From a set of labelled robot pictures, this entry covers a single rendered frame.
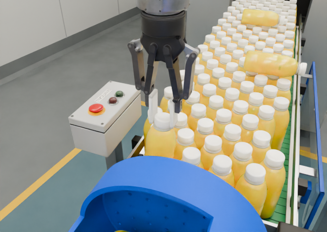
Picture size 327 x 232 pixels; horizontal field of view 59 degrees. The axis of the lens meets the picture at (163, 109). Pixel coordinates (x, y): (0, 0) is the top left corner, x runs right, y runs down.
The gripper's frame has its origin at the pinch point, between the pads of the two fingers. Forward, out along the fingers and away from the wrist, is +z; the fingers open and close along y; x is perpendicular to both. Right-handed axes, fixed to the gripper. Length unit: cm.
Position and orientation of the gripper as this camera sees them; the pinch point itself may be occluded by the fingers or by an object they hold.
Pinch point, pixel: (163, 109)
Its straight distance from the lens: 60.0
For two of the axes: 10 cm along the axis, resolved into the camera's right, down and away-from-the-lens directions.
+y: 9.3, 2.1, -3.1
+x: 3.7, -5.3, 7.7
